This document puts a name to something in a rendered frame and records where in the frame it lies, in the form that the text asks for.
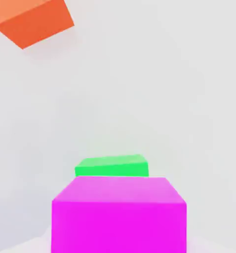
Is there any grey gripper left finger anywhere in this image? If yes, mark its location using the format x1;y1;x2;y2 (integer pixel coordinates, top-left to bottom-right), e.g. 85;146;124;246
0;226;52;253

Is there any small magenta cube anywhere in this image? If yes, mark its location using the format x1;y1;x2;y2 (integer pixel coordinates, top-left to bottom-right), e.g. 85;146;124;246
51;175;187;253

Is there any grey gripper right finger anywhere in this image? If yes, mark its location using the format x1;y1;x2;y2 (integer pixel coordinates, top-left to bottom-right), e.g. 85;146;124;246
186;235;236;253

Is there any large orange box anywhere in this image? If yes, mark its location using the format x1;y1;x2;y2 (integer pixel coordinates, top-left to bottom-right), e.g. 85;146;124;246
0;0;75;50

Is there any small green cube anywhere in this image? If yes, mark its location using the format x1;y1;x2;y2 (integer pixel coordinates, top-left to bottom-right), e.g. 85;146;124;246
75;154;150;178

